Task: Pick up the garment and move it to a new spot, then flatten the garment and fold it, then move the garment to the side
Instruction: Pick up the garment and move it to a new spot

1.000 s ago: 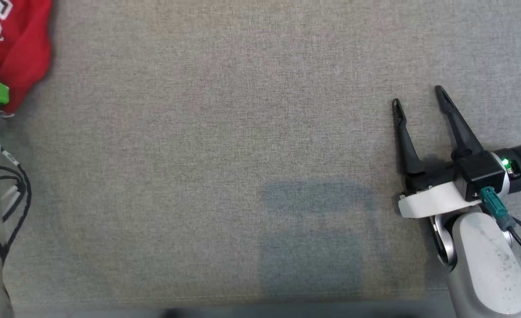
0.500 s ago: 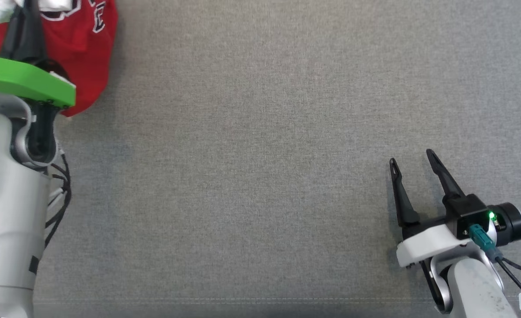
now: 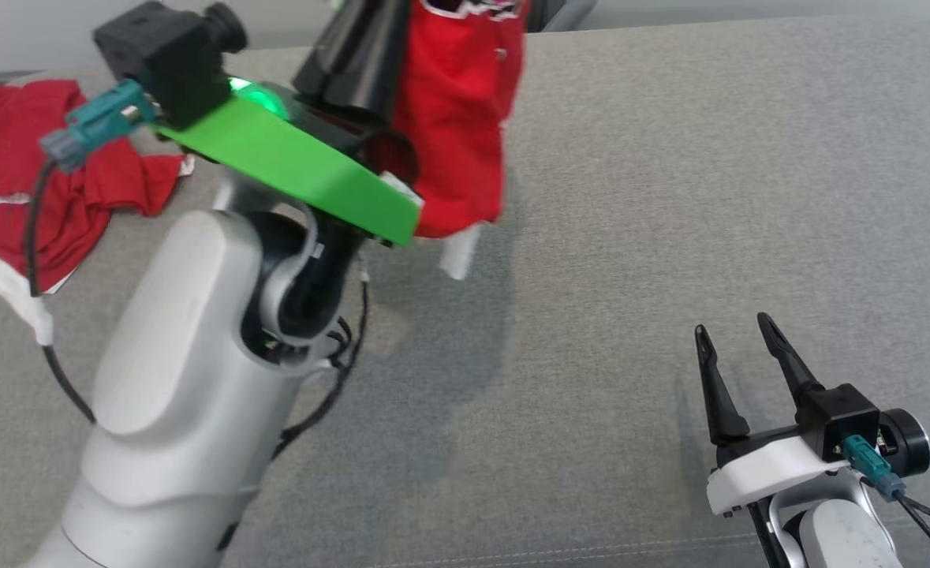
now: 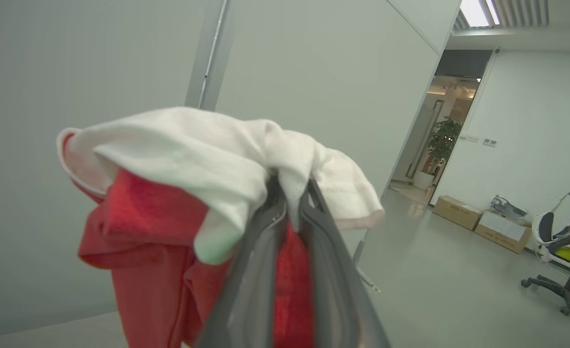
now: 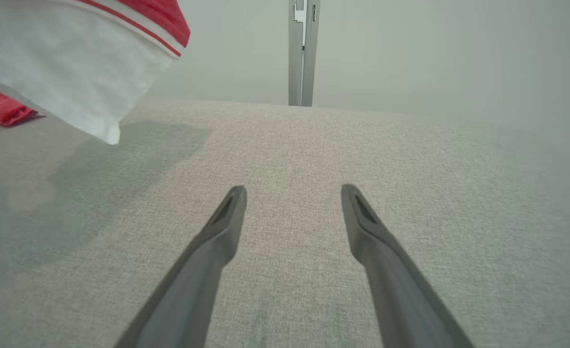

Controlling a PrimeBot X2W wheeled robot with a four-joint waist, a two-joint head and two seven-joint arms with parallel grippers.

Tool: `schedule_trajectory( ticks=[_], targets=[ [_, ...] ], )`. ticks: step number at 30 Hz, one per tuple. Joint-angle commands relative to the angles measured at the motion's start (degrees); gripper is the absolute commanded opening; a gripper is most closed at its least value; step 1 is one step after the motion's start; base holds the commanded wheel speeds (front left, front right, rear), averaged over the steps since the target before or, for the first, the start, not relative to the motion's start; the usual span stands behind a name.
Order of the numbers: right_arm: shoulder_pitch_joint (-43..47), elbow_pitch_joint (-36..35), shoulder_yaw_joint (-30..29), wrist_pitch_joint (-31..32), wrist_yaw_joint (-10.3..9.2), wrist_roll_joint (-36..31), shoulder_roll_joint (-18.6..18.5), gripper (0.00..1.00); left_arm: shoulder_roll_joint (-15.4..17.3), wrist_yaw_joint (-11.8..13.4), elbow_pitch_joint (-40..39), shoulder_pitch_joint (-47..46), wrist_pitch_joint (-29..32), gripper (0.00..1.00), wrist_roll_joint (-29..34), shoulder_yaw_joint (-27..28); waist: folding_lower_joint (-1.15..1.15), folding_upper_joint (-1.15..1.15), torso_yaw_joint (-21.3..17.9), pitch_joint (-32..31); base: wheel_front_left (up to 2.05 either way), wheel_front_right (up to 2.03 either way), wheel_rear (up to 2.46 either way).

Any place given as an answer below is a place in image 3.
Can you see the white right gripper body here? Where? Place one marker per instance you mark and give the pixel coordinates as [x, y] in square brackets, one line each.
[772, 473]

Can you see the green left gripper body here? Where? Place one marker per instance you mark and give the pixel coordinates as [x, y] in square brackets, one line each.
[291, 158]

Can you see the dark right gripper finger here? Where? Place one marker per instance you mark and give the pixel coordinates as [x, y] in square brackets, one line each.
[788, 359]
[721, 394]

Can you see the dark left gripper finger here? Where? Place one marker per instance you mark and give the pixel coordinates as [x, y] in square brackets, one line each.
[326, 63]
[378, 63]

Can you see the red basketball jersey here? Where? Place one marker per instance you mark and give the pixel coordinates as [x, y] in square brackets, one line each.
[457, 110]

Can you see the red shorts with white stripe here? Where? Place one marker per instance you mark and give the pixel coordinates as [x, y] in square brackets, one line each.
[23, 150]

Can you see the grey fabric sofa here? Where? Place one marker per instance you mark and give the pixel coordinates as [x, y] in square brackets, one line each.
[630, 237]

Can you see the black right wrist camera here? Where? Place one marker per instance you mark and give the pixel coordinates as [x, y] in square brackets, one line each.
[851, 422]

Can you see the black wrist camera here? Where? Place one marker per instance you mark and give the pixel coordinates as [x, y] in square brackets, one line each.
[165, 55]
[851, 422]

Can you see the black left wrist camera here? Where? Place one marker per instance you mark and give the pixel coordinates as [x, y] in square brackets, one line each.
[165, 55]

